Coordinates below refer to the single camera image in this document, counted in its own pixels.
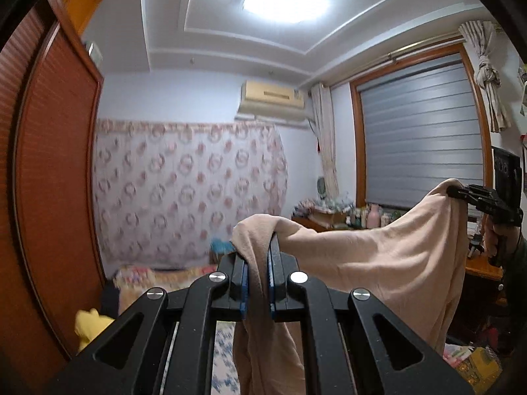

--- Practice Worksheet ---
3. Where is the person's right hand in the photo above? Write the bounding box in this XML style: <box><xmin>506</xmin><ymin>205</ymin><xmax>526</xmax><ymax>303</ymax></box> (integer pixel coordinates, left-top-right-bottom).
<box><xmin>485</xmin><ymin>221</ymin><xmax>501</xmax><ymax>258</ymax></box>

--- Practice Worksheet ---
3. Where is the metal curtain rod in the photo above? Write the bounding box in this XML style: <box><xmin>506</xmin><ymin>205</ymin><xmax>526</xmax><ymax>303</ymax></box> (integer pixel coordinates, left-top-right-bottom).
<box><xmin>389</xmin><ymin>35</ymin><xmax>464</xmax><ymax>61</ymax></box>

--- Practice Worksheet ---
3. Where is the grey window blind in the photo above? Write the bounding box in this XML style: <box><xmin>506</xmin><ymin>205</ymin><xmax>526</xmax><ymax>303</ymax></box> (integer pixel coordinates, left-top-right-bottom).
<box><xmin>356</xmin><ymin>53</ymin><xmax>484</xmax><ymax>210</ymax></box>

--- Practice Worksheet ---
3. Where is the teal box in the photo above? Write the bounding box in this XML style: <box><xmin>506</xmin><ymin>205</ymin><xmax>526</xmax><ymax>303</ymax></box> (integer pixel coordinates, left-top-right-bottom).
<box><xmin>210</xmin><ymin>239</ymin><xmax>237</xmax><ymax>262</ymax></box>

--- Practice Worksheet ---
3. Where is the beige printed t-shirt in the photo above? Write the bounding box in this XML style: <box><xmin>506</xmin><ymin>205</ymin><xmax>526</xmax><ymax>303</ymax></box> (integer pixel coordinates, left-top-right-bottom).
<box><xmin>231</xmin><ymin>178</ymin><xmax>470</xmax><ymax>395</ymax></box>

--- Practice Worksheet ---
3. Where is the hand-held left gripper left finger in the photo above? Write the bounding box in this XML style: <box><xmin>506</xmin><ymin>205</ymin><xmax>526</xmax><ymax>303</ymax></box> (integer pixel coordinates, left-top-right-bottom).
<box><xmin>49</xmin><ymin>254</ymin><xmax>250</xmax><ymax>395</ymax></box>

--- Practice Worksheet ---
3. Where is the wooden side cabinet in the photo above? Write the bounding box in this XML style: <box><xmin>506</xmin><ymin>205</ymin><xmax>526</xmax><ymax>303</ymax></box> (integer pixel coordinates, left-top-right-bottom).
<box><xmin>291</xmin><ymin>213</ymin><xmax>507</xmax><ymax>338</ymax></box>

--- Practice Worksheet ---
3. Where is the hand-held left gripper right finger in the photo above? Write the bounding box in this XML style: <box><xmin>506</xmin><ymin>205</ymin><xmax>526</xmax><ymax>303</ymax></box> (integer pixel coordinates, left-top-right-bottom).
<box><xmin>267</xmin><ymin>239</ymin><xmax>474</xmax><ymax>395</ymax></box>

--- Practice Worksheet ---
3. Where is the blue flower bed sheet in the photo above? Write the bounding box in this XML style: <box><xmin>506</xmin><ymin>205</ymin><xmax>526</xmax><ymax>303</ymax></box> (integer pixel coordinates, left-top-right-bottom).
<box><xmin>162</xmin><ymin>321</ymin><xmax>241</xmax><ymax>395</ymax></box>

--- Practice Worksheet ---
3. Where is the floral quilt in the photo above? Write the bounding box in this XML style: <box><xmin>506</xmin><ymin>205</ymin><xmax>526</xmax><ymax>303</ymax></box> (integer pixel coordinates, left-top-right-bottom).
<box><xmin>112</xmin><ymin>264</ymin><xmax>225</xmax><ymax>317</ymax></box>

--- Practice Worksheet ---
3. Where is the wooden overhead cabinet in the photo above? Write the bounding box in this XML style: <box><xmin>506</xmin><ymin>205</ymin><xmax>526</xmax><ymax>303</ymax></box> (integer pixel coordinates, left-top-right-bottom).
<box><xmin>53</xmin><ymin>0</ymin><xmax>103</xmax><ymax>36</ymax></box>

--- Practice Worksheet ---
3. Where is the yellow packet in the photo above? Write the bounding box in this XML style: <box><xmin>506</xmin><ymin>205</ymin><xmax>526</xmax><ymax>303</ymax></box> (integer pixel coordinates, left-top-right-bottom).
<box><xmin>461</xmin><ymin>348</ymin><xmax>501</xmax><ymax>383</ymax></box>

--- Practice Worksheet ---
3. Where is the tied beige curtain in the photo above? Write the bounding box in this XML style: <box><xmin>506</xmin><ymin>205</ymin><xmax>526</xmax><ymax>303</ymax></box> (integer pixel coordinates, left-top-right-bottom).
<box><xmin>311</xmin><ymin>83</ymin><xmax>340</xmax><ymax>198</ymax></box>
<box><xmin>459</xmin><ymin>20</ymin><xmax>511</xmax><ymax>132</ymax></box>

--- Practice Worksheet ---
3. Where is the brown slatted wardrobe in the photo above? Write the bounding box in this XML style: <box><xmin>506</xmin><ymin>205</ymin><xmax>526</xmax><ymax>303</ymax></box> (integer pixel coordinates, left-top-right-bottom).
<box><xmin>0</xmin><ymin>8</ymin><xmax>105</xmax><ymax>379</ymax></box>

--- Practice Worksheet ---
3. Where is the sheer ring-patterned curtain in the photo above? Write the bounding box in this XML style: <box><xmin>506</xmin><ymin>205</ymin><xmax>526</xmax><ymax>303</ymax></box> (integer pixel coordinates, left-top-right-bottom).
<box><xmin>93</xmin><ymin>118</ymin><xmax>289</xmax><ymax>270</ymax></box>

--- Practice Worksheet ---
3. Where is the cardboard box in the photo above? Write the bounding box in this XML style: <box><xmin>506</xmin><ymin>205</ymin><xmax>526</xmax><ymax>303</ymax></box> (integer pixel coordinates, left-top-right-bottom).
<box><xmin>307</xmin><ymin>208</ymin><xmax>347</xmax><ymax>225</ymax></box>

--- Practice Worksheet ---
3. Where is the wall air conditioner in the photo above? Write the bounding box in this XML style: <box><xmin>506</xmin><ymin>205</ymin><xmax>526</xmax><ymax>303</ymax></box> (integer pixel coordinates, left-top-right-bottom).
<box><xmin>236</xmin><ymin>80</ymin><xmax>309</xmax><ymax>126</ymax></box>

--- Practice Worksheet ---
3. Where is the yellow plush toy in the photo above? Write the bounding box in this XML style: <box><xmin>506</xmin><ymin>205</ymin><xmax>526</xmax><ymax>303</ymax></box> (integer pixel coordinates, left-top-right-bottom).
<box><xmin>75</xmin><ymin>308</ymin><xmax>116</xmax><ymax>352</ymax></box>

